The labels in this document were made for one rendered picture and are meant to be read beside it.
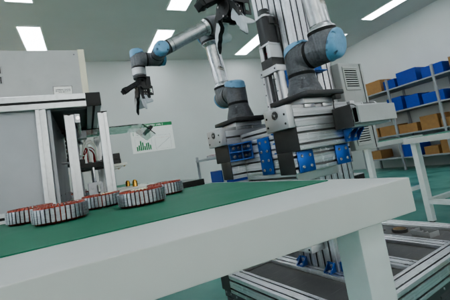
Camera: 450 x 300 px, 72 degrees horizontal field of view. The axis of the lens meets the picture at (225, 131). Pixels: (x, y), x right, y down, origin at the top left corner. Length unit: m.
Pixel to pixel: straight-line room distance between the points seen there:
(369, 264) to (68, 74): 1.11
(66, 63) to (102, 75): 5.70
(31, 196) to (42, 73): 0.44
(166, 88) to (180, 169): 1.82
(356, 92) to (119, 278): 1.64
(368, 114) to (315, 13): 0.45
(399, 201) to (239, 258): 0.26
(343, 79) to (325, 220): 1.39
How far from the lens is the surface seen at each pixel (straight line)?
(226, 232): 0.35
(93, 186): 1.26
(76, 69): 1.29
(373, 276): 0.54
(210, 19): 1.85
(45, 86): 1.28
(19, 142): 1.12
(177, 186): 0.94
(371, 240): 0.53
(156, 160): 6.77
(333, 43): 1.29
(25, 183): 1.10
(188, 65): 7.43
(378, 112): 1.43
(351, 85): 1.80
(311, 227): 0.41
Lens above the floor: 0.82
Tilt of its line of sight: 6 degrees up
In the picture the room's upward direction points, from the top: 10 degrees counter-clockwise
